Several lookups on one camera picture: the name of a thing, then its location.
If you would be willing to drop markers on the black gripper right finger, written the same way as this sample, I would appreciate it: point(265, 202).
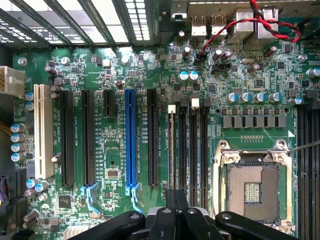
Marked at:
point(192, 225)

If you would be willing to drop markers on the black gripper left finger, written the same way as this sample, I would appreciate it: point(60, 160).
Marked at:
point(165, 225)

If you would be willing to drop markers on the silver CPU socket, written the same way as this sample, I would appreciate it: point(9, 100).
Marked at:
point(240, 180)

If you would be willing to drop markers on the thin metal locking lever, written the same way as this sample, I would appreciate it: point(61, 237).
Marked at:
point(305, 145)
point(222, 160)

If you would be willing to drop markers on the long black expansion slot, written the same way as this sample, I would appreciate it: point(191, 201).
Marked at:
point(67, 137)
point(152, 137)
point(88, 137)

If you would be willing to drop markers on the blue expansion slot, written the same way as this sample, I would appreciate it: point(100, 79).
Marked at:
point(130, 137)

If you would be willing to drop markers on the green Dell motherboard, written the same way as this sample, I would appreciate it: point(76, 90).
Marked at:
point(105, 140)

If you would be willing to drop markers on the short black expansion slot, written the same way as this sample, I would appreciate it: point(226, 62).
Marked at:
point(109, 102)

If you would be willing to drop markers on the white PCI expansion slot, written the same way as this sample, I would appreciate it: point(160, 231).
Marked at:
point(43, 130)

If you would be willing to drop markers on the grey metal PC case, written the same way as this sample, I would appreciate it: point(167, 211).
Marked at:
point(165, 25)

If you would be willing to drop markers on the white power connector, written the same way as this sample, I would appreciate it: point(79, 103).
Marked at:
point(12, 82)

